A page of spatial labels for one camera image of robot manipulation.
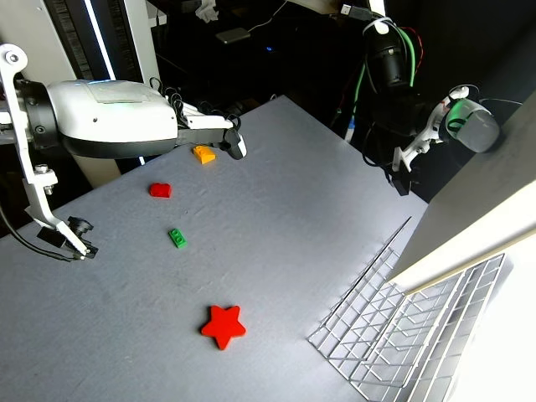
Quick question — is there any red star block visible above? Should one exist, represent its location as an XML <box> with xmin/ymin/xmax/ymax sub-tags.
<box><xmin>200</xmin><ymin>304</ymin><xmax>247</xmax><ymax>351</ymax></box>

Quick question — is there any grey power bank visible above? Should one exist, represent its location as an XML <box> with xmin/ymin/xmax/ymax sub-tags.
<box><xmin>215</xmin><ymin>28</ymin><xmax>251</xmax><ymax>45</ymax></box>

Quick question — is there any orange toy brick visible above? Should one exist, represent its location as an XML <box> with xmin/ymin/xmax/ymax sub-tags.
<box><xmin>192</xmin><ymin>144</ymin><xmax>217</xmax><ymax>165</ymax></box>

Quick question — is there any white crumpled paper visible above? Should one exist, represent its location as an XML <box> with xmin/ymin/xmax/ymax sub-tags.
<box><xmin>195</xmin><ymin>0</ymin><xmax>220</xmax><ymax>23</ymax></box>

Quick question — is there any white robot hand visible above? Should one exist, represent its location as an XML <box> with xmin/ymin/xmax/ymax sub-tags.
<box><xmin>44</xmin><ymin>76</ymin><xmax>248</xmax><ymax>161</ymax></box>
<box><xmin>444</xmin><ymin>98</ymin><xmax>502</xmax><ymax>154</ymax></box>

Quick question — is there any cream paperback book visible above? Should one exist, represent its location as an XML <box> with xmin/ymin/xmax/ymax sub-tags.
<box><xmin>387</xmin><ymin>90</ymin><xmax>536</xmax><ymax>294</ymax></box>

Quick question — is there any thin white cable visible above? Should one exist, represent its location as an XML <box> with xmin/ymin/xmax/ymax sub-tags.
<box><xmin>246</xmin><ymin>0</ymin><xmax>290</xmax><ymax>33</ymax></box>

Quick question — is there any green toy brick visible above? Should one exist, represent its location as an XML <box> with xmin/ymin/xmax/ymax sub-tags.
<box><xmin>167</xmin><ymin>228</ymin><xmax>188</xmax><ymax>250</ymax></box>

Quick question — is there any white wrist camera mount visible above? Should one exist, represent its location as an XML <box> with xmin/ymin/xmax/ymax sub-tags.
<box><xmin>391</xmin><ymin>85</ymin><xmax>474</xmax><ymax>198</ymax></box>
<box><xmin>0</xmin><ymin>43</ymin><xmax>100</xmax><ymax>261</ymax></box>

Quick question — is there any wire dish rack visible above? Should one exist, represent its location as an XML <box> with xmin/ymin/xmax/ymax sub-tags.
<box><xmin>307</xmin><ymin>215</ymin><xmax>508</xmax><ymax>402</ymax></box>

